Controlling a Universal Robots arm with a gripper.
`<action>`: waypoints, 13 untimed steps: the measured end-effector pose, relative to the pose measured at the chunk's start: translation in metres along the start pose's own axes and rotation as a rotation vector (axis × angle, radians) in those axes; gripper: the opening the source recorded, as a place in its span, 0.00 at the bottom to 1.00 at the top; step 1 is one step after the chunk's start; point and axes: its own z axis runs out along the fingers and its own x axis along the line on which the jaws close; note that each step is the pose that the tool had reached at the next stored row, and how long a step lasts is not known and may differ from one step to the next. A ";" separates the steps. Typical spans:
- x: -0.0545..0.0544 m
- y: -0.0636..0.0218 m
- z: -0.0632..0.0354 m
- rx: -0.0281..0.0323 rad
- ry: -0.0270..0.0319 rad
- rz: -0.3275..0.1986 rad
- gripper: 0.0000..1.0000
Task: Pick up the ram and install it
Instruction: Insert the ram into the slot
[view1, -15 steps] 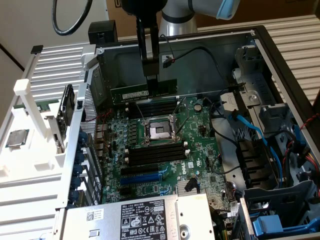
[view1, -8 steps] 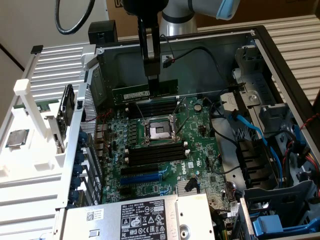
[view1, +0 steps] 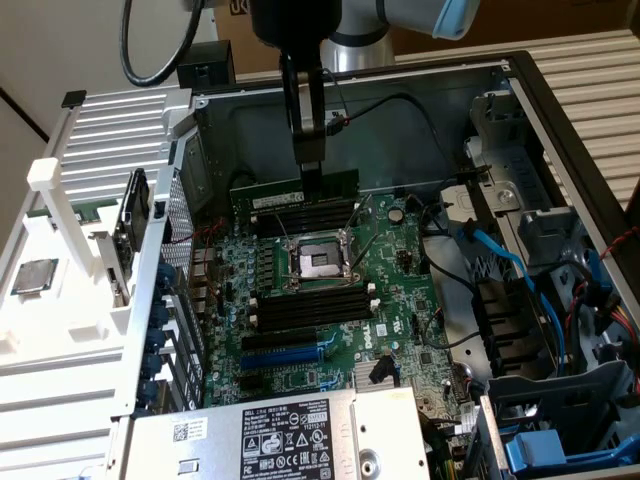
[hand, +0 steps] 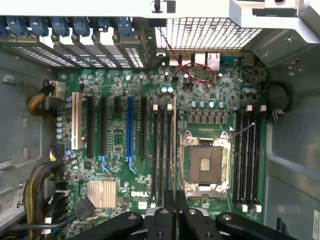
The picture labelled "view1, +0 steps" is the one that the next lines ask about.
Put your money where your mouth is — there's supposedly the thin black looped wire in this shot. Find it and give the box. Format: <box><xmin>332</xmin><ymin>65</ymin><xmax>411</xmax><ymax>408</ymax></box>
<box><xmin>419</xmin><ymin>304</ymin><xmax>496</xmax><ymax>351</ymax></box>

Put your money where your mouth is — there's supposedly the green Dell motherboard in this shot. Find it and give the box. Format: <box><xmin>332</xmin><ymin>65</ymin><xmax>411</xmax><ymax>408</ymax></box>
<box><xmin>192</xmin><ymin>192</ymin><xmax>484</xmax><ymax>419</ymax></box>

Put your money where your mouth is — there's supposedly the open Dell PC case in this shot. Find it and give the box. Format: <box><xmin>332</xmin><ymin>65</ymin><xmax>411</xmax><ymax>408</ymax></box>
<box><xmin>107</xmin><ymin>49</ymin><xmax>640</xmax><ymax>480</ymax></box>

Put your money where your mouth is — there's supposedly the white plastic parts rack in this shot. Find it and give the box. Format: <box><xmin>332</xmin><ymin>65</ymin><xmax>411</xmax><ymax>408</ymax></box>
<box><xmin>0</xmin><ymin>157</ymin><xmax>134</xmax><ymax>364</ymax></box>

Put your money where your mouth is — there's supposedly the grey plastic bracket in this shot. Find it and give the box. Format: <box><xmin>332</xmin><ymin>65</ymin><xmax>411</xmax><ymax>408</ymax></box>
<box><xmin>517</xmin><ymin>207</ymin><xmax>590</xmax><ymax>266</ymax></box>

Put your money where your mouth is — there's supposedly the long black expansion slot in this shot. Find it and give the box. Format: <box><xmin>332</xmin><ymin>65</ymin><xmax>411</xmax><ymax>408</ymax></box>
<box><xmin>241</xmin><ymin>327</ymin><xmax>319</xmax><ymax>352</ymax></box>

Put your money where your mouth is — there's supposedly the printed Universal Robots cardboard box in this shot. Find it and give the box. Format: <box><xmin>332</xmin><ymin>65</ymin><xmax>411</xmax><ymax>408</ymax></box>
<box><xmin>212</xmin><ymin>0</ymin><xmax>282</xmax><ymax>76</ymax></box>

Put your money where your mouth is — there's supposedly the red black twisted wire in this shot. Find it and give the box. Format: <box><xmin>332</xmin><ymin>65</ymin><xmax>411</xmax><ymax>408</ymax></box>
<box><xmin>598</xmin><ymin>229</ymin><xmax>640</xmax><ymax>260</ymax></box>
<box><xmin>167</xmin><ymin>218</ymin><xmax>226</xmax><ymax>247</ymax></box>

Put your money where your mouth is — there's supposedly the grey metal drive cage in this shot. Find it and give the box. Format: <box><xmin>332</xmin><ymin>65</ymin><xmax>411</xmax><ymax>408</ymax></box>
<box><xmin>463</xmin><ymin>89</ymin><xmax>556</xmax><ymax>221</ymax></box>

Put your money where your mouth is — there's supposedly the silver finned heat sink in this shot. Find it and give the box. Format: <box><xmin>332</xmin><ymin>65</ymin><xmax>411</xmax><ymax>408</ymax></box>
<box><xmin>353</xmin><ymin>357</ymin><xmax>401</xmax><ymax>390</ymax></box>

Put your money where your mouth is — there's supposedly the grey power supply unit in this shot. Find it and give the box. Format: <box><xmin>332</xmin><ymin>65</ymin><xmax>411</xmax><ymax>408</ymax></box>
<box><xmin>119</xmin><ymin>385</ymin><xmax>431</xmax><ymax>480</ymax></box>

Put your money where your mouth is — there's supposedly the short blue SATA wire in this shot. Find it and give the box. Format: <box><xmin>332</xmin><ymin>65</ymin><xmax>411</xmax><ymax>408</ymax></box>
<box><xmin>584</xmin><ymin>248</ymin><xmax>612</xmax><ymax>307</ymax></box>

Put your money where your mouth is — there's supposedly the green RAM stick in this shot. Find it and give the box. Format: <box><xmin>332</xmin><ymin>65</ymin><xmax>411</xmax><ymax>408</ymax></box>
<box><xmin>27</xmin><ymin>198</ymin><xmax>121</xmax><ymax>226</ymax></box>
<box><xmin>228</xmin><ymin>168</ymin><xmax>361</xmax><ymax>214</ymax></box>

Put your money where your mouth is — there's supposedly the silver CPU socket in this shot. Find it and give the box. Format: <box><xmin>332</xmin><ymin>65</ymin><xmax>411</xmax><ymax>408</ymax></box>
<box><xmin>279</xmin><ymin>227</ymin><xmax>366</xmax><ymax>292</ymax></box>

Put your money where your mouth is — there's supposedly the silver CPU chip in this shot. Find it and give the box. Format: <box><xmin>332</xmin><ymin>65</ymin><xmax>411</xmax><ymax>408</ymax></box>
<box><xmin>12</xmin><ymin>258</ymin><xmax>60</xmax><ymax>296</ymax></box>

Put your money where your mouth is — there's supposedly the blue expansion slot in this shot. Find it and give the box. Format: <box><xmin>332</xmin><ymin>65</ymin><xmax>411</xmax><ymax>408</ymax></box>
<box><xmin>239</xmin><ymin>345</ymin><xmax>324</xmax><ymax>371</ymax></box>

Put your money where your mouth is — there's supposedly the thin metal locking lever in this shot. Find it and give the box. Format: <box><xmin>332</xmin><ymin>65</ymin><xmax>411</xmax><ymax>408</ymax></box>
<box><xmin>272</xmin><ymin>212</ymin><xmax>292</xmax><ymax>247</ymax></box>
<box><xmin>348</xmin><ymin>193</ymin><xmax>376</xmax><ymax>271</ymax></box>

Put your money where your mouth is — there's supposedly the red yellow wire bundle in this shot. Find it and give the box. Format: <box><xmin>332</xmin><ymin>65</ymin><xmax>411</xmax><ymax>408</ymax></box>
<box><xmin>604</xmin><ymin>304</ymin><xmax>640</xmax><ymax>346</ymax></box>

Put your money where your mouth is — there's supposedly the plain brown cardboard box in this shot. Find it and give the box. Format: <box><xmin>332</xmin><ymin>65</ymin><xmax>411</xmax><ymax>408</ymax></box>
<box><xmin>389</xmin><ymin>0</ymin><xmax>640</xmax><ymax>56</ymax></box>

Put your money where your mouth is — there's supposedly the long blue SATA wire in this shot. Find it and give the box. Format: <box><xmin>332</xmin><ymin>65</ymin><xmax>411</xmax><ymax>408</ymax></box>
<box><xmin>449</xmin><ymin>218</ymin><xmax>576</xmax><ymax>374</ymax></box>

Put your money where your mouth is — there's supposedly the blue disk bay latch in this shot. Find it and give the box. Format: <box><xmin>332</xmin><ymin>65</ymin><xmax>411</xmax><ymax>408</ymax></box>
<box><xmin>503</xmin><ymin>428</ymin><xmax>640</xmax><ymax>475</ymax></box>

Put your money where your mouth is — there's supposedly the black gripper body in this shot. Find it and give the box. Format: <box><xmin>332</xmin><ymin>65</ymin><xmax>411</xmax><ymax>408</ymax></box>
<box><xmin>248</xmin><ymin>0</ymin><xmax>346</xmax><ymax>51</ymax></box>

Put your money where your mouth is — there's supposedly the black plastic box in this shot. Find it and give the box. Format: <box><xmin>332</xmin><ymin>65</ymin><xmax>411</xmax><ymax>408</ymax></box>
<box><xmin>176</xmin><ymin>40</ymin><xmax>237</xmax><ymax>90</ymax></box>

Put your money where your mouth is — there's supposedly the white corner bracket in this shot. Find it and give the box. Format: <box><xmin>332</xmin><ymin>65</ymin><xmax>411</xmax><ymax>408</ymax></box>
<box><xmin>160</xmin><ymin>107</ymin><xmax>199</xmax><ymax>151</ymax></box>

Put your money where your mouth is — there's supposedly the silver rear port stack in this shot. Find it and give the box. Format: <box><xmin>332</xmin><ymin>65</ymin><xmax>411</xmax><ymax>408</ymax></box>
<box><xmin>191</xmin><ymin>247</ymin><xmax>217</xmax><ymax>326</ymax></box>

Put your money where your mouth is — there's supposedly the thick black camera cable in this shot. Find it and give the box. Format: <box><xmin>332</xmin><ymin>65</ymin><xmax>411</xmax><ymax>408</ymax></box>
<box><xmin>119</xmin><ymin>0</ymin><xmax>204</xmax><ymax>88</ymax></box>

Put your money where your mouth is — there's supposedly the black graphics card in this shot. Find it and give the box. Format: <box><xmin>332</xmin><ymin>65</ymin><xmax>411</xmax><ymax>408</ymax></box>
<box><xmin>110</xmin><ymin>168</ymin><xmax>151</xmax><ymax>307</ymax></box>

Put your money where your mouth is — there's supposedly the black wire with plug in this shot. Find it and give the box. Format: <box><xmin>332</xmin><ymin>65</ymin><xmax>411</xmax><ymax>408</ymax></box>
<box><xmin>322</xmin><ymin>67</ymin><xmax>494</xmax><ymax>181</ymax></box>

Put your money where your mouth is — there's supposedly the grey disk bay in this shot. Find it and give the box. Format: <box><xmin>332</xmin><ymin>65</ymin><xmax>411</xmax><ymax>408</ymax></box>
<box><xmin>479</xmin><ymin>359</ymin><xmax>640</xmax><ymax>480</ymax></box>

